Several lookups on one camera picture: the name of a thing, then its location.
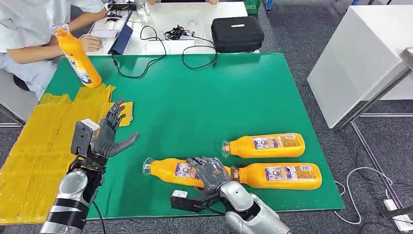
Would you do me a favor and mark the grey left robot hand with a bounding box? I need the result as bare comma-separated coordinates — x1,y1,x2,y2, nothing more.
91,98,140,158

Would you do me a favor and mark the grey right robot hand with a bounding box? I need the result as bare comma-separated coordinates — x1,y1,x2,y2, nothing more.
186,156,231,195

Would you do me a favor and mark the orange drink bottle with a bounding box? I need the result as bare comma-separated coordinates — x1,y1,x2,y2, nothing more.
229,162,322,191
51,23,103,89
221,133,306,159
142,157,233,189

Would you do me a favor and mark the green mat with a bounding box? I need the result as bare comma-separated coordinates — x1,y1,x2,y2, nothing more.
42,52,346,220

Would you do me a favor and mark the yellow sheet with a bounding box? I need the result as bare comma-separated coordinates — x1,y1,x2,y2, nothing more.
0,83,134,226

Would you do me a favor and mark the tablet with blue cover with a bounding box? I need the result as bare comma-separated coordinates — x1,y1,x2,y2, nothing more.
107,11,134,56

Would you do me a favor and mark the white phone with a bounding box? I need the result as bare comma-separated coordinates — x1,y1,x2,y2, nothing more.
91,29,118,39

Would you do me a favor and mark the clear plastic bottle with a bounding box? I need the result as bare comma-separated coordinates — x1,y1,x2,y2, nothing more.
133,0,150,23

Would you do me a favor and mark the black flat device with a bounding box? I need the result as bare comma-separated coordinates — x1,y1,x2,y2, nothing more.
107,2,138,12

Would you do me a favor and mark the black zip case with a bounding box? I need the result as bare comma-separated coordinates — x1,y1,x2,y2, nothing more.
211,16,265,54

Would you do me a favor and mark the green crate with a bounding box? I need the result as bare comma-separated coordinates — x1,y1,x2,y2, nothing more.
243,0,262,15

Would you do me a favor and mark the white side table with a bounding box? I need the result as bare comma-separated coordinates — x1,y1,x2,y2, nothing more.
306,4,413,129

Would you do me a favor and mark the white power strip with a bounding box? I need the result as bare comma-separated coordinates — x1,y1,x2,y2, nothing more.
383,198,413,233

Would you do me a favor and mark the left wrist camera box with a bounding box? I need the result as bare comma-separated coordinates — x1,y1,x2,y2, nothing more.
70,118,101,159

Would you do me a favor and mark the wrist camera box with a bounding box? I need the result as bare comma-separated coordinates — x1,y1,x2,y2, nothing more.
170,190,207,214
70,118,101,159

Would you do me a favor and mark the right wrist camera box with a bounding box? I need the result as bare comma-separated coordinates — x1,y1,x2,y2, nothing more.
170,190,207,214

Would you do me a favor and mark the long black cable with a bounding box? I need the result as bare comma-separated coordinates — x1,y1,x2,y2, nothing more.
110,25,168,79

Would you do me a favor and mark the looped black cable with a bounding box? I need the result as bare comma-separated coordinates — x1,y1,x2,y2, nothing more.
181,30,219,71

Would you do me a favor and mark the bundled black cable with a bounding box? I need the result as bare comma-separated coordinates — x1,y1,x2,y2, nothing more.
163,25,191,41

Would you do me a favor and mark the white floor cable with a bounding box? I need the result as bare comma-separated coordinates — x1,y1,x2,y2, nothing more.
332,167,394,226

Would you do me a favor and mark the steel stand frame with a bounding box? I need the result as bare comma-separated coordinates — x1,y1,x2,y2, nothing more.
335,47,413,217

